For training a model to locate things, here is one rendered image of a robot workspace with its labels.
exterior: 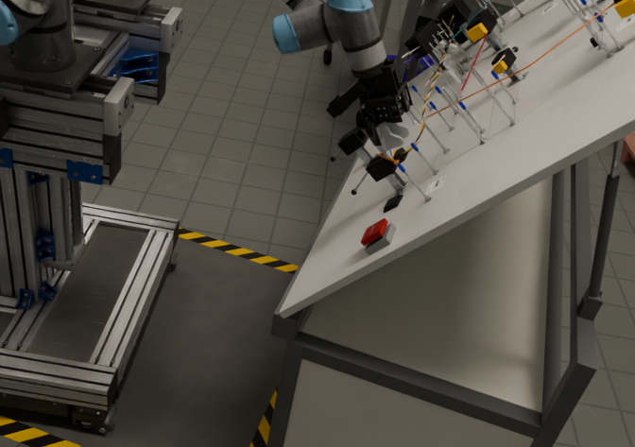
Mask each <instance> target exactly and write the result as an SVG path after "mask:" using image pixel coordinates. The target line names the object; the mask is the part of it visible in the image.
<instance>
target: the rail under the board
mask: <svg viewBox="0 0 635 447"><path fill-rule="evenodd" d="M358 158H359V156H358V154H357V155H356V157H355V159H354V161H353V163H352V166H351V168H350V170H349V171H348V173H347V175H346V177H345V179H344V180H343V182H342V184H341V186H340V188H339V190H338V191H337V193H336V195H335V198H334V200H333V202H332V204H331V206H330V208H329V209H328V211H327V213H326V215H325V216H324V218H323V220H322V222H321V224H320V226H319V228H318V229H317V232H316V234H315V236H314V238H313V240H312V242H311V244H310V246H309V248H308V249H307V251H306V252H305V254H304V256H303V258H302V260H301V262H300V265H299V266H298V268H297V270H296V272H295V274H294V276H293V278H292V280H291V282H290V284H289V286H288V287H287V288H286V290H285V292H284V294H283V297H282V299H281V301H280V303H279V305H278V306H277V308H276V310H275V312H274V314H273V320H272V325H271V331H270V334H271V335H275V336H277V337H280V338H283V339H286V340H289V341H292V342H293V341H294V340H295V338H296V335H297V333H298V331H299V329H300V327H301V325H302V322H303V320H304V318H305V316H306V314H307V312H308V310H309V307H310V305H311V304H310V305H308V306H307V307H305V308H303V309H301V310H299V311H298V312H296V313H294V314H293V315H291V316H289V317H287V318H282V317H281V316H280V315H279V312H280V310H281V308H282V306H283V303H284V301H285V299H286V297H287V295H288V293H289V291H290V290H291V288H292V286H293V284H294V282H295V281H296V279H297V277H298V275H299V273H300V270H301V268H302V266H303V264H304V263H305V261H306V259H307V257H308V255H309V253H310V251H311V249H312V247H313V246H314V244H315V242H316V240H317V238H318V235H319V234H320V232H321V230H322V228H323V226H324V224H325V222H326V220H327V218H328V216H329V214H330V212H331V211H332V209H333V207H334V205H335V203H336V201H337V199H338V197H339V195H340V193H341V191H342V189H343V187H344V185H345V183H346V181H347V179H348V177H349V176H350V174H351V172H352V170H353V168H354V166H355V164H356V162H357V160H358Z"/></svg>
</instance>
